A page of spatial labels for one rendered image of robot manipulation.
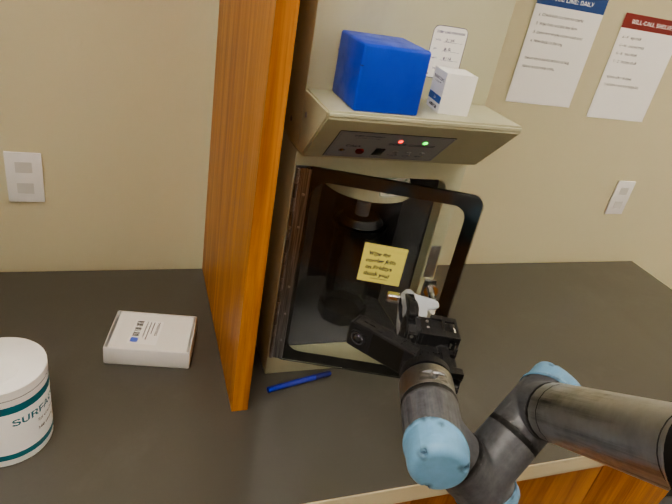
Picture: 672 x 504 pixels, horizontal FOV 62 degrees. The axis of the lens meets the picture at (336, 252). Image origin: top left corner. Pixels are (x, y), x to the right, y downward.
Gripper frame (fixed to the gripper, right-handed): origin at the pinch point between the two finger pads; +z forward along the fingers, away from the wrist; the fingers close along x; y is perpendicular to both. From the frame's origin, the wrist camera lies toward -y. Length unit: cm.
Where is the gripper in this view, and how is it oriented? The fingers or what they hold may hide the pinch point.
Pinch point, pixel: (402, 299)
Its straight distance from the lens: 96.4
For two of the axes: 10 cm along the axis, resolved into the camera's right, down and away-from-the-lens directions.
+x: 1.7, -8.6, -4.8
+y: 9.8, 1.7, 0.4
